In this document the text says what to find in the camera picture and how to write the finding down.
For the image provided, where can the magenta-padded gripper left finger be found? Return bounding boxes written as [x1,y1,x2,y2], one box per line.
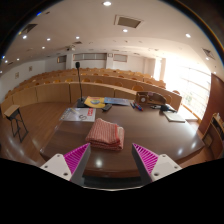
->
[40,143,92,185]

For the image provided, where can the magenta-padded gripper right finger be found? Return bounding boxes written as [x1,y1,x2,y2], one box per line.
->
[131,143,183,186]

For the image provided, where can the red white checked towel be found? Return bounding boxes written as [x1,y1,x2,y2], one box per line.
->
[85,117,126,152]

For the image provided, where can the grey flat notebook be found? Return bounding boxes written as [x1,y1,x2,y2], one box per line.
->
[162,110,186,123]

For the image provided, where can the white printed poster sheet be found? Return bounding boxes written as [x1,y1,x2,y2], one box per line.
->
[59,107,97,123]

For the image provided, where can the black desktop device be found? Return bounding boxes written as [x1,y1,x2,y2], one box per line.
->
[149,103,178,113]

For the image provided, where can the wooden shelf unit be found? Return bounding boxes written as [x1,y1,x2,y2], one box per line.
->
[201,112,224,160]

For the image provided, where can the red marker pen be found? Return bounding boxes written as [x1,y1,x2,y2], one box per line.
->
[133,101,144,112]

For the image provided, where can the black gooseneck desk microphone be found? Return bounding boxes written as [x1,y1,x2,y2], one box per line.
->
[75,61,88,108]

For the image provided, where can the brown cardboard box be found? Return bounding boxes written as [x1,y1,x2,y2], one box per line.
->
[134,90,167,107]

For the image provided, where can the yellow booklet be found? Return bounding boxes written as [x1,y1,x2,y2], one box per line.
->
[83,96,106,109]

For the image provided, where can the wooden auditorium seat rows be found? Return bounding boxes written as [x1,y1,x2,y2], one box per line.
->
[0,68,183,111]

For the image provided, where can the black remote control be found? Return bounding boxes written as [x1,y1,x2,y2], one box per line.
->
[101,103,113,112]

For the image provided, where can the grey-blue booklet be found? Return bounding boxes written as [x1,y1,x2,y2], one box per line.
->
[103,96,131,107]

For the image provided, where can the brown wooden door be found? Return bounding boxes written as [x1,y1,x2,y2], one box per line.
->
[198,73,224,134]

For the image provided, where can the rectangular ceiling air vent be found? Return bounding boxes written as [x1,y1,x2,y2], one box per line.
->
[114,14,144,29]

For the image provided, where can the round ceiling lights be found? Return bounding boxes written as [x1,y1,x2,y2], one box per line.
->
[1,0,193,64]

